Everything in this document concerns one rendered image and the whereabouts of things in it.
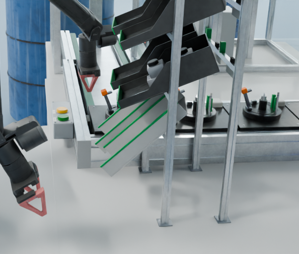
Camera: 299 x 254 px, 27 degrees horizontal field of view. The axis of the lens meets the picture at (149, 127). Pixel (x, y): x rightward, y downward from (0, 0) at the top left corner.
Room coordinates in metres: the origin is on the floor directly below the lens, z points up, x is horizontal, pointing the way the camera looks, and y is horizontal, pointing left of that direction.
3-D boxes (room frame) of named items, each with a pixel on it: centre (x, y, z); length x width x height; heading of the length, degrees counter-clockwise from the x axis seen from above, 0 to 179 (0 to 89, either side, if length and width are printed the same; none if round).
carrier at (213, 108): (2.09, -0.17, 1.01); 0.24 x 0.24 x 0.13; 11
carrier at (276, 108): (2.14, -0.41, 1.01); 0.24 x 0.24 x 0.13; 11
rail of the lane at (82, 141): (2.28, 0.29, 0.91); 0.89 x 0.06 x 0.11; 11
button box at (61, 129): (2.09, 0.31, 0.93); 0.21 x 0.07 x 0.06; 11
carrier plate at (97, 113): (2.04, 0.09, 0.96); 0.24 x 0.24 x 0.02; 11
